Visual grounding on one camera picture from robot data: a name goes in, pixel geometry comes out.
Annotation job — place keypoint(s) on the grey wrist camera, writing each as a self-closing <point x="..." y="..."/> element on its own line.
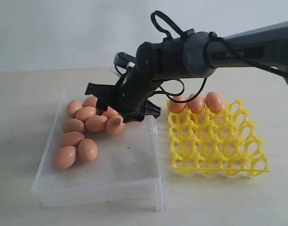
<point x="124" y="60"/>

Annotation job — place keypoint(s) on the yellow plastic egg rack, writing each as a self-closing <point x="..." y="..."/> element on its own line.
<point x="216" y="142"/>

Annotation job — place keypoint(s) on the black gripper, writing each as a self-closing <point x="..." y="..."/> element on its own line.
<point x="129" y="96"/>

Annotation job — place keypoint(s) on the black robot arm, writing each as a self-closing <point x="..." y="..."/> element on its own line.
<point x="193" y="55"/>

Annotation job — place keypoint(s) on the clear plastic tray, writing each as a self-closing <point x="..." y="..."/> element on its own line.
<point x="128" y="165"/>

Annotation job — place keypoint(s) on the brown egg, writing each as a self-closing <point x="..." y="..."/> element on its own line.
<point x="177" y="107"/>
<point x="196" y="105"/>
<point x="214" y="101"/>
<point x="87" y="150"/>
<point x="90" y="101"/>
<point x="64" y="157"/>
<point x="115" y="125"/>
<point x="73" y="125"/>
<point x="110" y="112"/>
<point x="84" y="113"/>
<point x="96" y="123"/>
<point x="72" y="138"/>
<point x="73" y="107"/>

